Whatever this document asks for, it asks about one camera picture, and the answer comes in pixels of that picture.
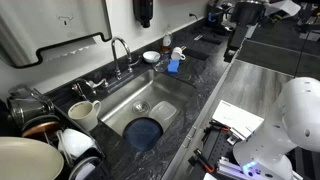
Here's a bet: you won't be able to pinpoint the clear glass bowl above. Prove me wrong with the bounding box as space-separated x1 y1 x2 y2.
153 53 172 74

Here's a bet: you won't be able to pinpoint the stainless steel sink basin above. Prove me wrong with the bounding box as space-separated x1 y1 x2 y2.
97 68 197 142

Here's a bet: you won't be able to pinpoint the metal sink drain strainer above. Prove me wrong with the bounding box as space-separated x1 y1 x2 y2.
132 100 152 115

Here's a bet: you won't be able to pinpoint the small white bowl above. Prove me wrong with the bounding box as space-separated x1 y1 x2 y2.
142 50 162 65

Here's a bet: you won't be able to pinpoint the white ceramic bowl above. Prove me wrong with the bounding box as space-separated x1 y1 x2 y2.
56 128 98 162

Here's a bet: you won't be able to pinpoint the clear plastic container lid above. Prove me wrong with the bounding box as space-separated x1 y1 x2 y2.
148 100 179 124

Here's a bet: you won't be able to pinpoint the blue sponge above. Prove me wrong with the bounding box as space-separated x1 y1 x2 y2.
166 59 181 75

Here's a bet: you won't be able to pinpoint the dark blue plate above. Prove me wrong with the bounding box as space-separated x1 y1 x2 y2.
122 116 165 152

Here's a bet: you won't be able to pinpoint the black rectangular counter mat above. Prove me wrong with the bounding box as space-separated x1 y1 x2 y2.
182 47 211 62

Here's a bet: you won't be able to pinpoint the chrome gooseneck faucet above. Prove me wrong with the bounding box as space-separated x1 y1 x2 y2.
110 36 143 80

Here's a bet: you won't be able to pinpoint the narrow black counter mat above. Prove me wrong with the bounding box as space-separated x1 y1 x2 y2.
193 33 223 46

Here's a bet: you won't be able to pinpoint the cream ceramic mug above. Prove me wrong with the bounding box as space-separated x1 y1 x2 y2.
67 99 102 132

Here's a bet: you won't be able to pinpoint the white cardboard box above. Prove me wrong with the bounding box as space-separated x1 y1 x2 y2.
211 99 265 141

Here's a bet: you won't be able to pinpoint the black coffee machine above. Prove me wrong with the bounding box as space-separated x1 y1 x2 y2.
204 0 235 35

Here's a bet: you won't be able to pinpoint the black dish rack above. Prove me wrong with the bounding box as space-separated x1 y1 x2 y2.
49 99 115 180

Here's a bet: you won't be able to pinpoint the aluminium extrusion rails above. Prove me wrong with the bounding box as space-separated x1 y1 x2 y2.
215 156 249 180

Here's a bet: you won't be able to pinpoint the white plate with dark rim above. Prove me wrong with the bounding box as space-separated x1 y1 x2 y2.
67 156 102 180

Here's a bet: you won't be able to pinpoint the copper bottom pan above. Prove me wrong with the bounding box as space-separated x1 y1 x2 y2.
21 114 61 139

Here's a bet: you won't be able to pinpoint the metal paper towel dispenser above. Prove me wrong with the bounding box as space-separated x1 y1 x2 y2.
0 0 113 70

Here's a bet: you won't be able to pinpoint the stainless steel kettle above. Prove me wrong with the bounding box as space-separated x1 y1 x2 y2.
6 84 56 130

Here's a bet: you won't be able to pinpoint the white paper sheet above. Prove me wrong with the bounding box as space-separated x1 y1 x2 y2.
264 0 302 18

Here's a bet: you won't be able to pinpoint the large cream plate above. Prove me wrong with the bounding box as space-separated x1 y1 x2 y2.
0 136 65 180

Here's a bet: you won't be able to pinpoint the black clamp with orange handle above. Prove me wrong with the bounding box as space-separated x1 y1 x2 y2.
202 119 232 142
187 148 216 174

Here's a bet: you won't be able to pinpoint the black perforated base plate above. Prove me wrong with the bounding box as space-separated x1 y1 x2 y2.
195 127 242 180

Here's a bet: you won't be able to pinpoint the black wall soap dispenser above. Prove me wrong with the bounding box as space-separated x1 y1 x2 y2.
132 0 155 29

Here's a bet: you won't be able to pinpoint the thin black cable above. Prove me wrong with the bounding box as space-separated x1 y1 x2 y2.
293 19 315 79

